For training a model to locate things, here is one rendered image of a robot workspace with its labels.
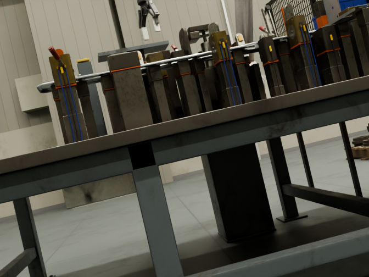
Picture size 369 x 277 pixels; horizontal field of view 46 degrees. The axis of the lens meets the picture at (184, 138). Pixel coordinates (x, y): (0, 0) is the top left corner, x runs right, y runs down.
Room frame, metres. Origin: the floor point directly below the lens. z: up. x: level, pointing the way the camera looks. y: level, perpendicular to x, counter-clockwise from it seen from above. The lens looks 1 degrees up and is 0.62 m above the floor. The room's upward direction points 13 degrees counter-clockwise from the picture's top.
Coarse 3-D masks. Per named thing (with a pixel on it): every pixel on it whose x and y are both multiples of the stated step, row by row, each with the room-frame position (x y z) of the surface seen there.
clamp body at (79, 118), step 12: (48, 60) 1.65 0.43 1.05; (60, 72) 1.64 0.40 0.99; (72, 72) 1.66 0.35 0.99; (60, 84) 1.64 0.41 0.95; (72, 84) 1.65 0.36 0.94; (60, 96) 1.65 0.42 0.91; (72, 96) 1.65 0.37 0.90; (72, 108) 1.66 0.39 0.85; (72, 120) 1.65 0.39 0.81; (84, 120) 1.66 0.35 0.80; (72, 132) 1.64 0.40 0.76; (84, 132) 1.66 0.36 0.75
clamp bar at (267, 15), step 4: (264, 8) 2.26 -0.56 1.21; (268, 8) 2.22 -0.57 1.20; (264, 12) 2.25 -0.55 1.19; (268, 12) 2.26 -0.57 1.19; (264, 16) 2.25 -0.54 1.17; (268, 16) 2.25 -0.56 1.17; (264, 20) 2.26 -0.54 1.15; (268, 20) 2.25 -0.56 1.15; (272, 20) 2.24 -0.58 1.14; (268, 24) 2.24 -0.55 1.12; (272, 24) 2.24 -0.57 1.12; (268, 28) 2.24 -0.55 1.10; (272, 28) 2.25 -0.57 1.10; (268, 32) 2.25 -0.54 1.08; (276, 32) 2.23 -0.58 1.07; (272, 36) 2.23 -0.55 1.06; (276, 36) 2.23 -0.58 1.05
